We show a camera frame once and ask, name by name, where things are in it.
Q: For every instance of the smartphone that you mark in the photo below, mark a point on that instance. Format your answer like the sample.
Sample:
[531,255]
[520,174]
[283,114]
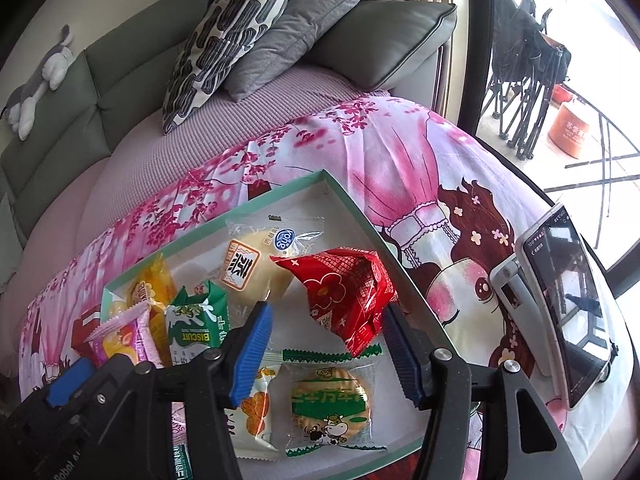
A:
[565,300]

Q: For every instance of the grey white plush toy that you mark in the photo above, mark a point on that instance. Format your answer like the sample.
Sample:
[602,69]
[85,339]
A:
[45,75]

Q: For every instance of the black metal frame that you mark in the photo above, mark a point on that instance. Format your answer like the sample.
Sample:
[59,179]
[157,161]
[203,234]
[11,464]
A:
[602,150]

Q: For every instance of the black white patterned pillow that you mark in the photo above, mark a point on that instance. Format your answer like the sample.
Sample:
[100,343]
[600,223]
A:
[225,40]

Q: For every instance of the yellow snack packet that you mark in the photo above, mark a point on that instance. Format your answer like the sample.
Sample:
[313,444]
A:
[150,285]

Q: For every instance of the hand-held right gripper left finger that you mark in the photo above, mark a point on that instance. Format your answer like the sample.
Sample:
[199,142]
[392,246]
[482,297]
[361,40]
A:
[250,350]

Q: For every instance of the black folding chair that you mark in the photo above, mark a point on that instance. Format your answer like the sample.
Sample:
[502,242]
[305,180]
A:
[530,60]

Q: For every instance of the pink sofa cover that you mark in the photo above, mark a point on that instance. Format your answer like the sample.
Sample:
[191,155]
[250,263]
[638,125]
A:
[200,160]

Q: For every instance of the white packet with green print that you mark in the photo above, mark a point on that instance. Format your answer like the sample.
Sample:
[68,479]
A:
[181,465]

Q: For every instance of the pink snack packet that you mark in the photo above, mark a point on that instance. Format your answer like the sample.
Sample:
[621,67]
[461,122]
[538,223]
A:
[127,335]

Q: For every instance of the red foil snack packet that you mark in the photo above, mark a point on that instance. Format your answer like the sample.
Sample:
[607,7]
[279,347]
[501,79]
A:
[345,300]

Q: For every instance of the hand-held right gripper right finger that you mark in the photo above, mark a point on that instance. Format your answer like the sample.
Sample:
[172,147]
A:
[402,355]

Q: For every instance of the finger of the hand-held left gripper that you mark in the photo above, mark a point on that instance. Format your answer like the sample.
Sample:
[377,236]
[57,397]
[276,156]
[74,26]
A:
[70,380]

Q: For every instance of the white box with teal rim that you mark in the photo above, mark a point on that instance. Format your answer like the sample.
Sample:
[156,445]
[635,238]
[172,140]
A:
[300,200]

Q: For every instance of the white packet with orange print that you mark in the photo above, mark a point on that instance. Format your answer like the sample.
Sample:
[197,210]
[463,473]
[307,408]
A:
[257,410]

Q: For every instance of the grey pillow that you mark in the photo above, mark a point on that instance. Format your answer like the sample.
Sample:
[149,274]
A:
[300,35]

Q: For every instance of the red pot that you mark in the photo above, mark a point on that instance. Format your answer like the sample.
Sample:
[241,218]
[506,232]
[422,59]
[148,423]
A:
[575,130]

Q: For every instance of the pink printed blanket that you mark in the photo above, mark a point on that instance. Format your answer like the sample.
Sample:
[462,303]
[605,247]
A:
[400,150]

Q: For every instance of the clear round biscuit packet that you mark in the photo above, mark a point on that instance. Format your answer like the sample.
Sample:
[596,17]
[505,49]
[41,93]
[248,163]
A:
[330,400]

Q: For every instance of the grey sofa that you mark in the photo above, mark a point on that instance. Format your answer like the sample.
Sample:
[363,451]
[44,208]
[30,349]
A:
[130,85]

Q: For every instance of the green white biscuit packet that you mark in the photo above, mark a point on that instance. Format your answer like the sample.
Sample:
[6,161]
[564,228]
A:
[195,330]

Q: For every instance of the clear bread packet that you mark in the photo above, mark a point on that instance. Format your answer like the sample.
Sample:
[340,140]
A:
[250,270]

